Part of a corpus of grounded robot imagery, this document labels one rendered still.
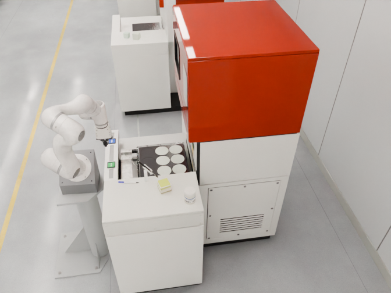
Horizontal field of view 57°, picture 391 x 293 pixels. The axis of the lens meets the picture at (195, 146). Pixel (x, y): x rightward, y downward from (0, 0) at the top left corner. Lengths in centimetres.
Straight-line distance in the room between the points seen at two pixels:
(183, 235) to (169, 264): 34
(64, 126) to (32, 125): 302
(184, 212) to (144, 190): 32
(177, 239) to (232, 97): 100
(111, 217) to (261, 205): 122
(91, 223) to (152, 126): 190
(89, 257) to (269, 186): 161
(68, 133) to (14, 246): 192
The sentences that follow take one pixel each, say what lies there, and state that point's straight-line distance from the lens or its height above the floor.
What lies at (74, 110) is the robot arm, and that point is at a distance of 192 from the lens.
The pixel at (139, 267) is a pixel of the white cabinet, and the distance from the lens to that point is 270.
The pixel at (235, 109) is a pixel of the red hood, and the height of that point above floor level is 146.
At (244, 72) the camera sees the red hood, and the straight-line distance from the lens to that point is 209.
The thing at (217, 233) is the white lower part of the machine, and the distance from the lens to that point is 309.
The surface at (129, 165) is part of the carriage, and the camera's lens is 270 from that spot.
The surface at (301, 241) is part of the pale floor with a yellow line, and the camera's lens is 344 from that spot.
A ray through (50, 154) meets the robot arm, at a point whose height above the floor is 134.
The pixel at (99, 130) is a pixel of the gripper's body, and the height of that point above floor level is 129.
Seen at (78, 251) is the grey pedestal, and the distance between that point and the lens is 337.
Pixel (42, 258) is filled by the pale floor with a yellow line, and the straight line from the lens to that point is 345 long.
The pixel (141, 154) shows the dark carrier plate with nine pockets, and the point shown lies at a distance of 274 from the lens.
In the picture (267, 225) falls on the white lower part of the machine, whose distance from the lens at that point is 317.
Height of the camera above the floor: 273
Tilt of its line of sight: 41 degrees down
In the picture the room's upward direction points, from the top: straight up
